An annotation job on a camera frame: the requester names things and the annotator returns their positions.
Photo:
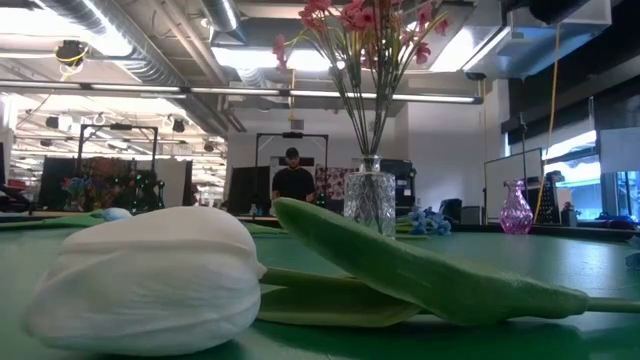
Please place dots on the clear glass vase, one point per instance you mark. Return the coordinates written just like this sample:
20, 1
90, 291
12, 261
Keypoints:
370, 200

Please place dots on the black aluminium table frame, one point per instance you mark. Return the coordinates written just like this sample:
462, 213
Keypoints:
575, 231

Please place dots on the blue flower bunch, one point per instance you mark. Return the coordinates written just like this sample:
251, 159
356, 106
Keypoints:
425, 220

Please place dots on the black monitor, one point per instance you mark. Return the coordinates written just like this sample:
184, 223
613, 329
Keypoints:
249, 190

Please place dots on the white board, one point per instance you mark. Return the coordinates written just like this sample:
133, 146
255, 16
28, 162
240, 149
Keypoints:
512, 165

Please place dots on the black office chair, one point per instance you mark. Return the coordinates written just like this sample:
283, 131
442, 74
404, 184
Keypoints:
451, 210

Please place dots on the black station frame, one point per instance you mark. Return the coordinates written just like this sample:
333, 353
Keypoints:
117, 127
292, 135

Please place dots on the green table mat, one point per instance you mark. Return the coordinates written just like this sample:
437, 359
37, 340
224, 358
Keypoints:
550, 260

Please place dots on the person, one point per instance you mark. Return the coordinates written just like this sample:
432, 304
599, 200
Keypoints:
293, 185

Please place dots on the purple glass vase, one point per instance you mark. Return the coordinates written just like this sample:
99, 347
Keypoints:
516, 215

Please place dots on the pink flower bunch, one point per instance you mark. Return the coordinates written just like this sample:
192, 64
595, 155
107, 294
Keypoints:
362, 17

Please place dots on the black perforated panel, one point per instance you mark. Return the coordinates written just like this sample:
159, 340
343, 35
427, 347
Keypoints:
548, 200

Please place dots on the white tulip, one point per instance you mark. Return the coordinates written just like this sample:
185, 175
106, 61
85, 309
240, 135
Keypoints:
150, 280
116, 214

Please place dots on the silver ventilation duct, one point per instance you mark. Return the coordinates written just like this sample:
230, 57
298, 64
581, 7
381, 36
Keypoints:
165, 70

